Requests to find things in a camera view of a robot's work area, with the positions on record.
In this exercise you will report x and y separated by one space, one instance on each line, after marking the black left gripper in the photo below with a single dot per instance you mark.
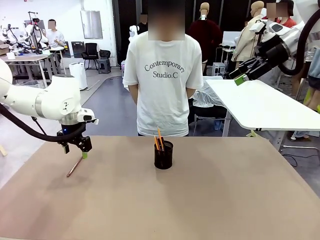
71 132

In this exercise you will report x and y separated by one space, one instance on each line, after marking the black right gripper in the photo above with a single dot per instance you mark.
272 53

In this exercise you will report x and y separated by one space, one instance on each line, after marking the reddish brown pencil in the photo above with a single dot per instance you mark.
74 168

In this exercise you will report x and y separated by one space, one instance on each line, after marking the yellow pencil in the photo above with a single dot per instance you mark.
156 141
160 137

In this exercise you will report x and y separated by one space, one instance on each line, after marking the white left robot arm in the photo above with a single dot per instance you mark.
50 100

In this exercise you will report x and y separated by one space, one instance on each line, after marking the person's left forearm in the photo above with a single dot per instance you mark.
190 93

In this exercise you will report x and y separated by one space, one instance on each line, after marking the person's right forearm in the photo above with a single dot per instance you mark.
133 93

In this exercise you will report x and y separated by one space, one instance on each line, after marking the black mesh pen holder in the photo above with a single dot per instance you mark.
163 158

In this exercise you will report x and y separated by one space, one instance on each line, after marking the mannequin in beige coat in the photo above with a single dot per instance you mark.
246 42

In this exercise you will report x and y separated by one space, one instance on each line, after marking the white board on stand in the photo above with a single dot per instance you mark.
228 37

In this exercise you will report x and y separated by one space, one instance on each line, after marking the white side table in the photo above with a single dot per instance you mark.
262 107

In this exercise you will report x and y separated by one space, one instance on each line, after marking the black tripod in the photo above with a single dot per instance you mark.
40 127

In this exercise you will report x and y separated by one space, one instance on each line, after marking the mannequin in dark red sweater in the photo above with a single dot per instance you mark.
206 37

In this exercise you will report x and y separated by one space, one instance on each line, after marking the person in red shirt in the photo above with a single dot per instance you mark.
290 22

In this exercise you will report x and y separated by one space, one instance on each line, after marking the wooden stick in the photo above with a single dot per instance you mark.
3 150

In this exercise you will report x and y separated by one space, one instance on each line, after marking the white air purifier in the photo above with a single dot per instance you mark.
80 72

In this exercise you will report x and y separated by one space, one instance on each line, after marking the clear plastic storage bin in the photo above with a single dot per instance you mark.
30 83

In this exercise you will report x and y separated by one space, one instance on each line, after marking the grey plastic stool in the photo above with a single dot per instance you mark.
104 66

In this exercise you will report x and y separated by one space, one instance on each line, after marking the person in white T-shirt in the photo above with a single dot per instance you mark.
162 100

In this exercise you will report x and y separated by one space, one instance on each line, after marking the black office chair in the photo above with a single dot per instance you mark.
90 53

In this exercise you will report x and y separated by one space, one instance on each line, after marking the dark grey floor panel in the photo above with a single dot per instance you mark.
77 49

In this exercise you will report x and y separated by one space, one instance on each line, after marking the black bag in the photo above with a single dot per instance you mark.
105 53

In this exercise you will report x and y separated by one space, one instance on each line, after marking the grey work desk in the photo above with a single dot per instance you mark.
22 58

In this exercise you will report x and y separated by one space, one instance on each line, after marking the seated person in white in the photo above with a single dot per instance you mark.
56 36

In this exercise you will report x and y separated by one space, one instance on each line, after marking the person in black clothes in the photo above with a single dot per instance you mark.
143 25

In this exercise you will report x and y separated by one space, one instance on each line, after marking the small white background robot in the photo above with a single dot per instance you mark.
133 31

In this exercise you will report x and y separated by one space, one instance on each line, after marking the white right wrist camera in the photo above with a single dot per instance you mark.
273 28

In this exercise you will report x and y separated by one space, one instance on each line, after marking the metal wall cabinet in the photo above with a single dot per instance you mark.
91 24

